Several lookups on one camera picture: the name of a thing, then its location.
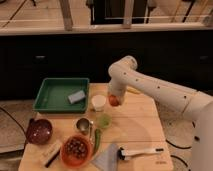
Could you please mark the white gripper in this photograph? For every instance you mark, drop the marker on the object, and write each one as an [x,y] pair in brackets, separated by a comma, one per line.
[117,89]

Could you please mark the blue grey sponge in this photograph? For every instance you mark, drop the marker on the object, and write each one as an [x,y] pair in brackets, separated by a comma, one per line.
[76,97]

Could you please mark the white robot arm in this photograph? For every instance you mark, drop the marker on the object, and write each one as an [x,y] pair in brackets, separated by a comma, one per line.
[194,105]

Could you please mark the dark red bowl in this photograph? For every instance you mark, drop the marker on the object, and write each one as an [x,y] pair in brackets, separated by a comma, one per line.
[39,131]

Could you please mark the green chili pepper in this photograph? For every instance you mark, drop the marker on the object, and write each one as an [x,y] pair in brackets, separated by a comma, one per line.
[97,140]

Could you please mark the white paper cup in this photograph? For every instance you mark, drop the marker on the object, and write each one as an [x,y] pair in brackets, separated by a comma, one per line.
[98,102]

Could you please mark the green plastic tray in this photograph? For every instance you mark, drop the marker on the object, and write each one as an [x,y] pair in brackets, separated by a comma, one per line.
[53,95]

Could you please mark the red apple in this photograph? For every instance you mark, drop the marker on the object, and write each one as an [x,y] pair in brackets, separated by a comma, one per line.
[113,101]

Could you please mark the wooden block eraser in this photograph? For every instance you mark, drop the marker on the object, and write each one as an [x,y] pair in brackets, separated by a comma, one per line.
[50,153]

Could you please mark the small green cup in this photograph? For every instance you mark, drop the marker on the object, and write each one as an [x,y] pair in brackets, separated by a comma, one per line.
[103,121]

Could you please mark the yellow banana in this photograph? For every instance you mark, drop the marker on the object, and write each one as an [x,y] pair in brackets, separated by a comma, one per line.
[132,90]

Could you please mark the orange bowl with beans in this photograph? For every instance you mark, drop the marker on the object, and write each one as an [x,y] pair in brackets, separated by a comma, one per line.
[76,152]

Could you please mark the metal spoon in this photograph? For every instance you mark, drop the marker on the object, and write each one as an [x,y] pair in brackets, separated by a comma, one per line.
[91,132]

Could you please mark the grey cloth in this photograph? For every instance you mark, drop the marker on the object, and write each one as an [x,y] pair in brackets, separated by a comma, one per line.
[108,159]

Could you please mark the metal measuring cup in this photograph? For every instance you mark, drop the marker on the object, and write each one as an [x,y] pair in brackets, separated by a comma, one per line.
[83,125]

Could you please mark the white black handled brush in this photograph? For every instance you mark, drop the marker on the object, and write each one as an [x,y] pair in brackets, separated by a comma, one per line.
[126,155]

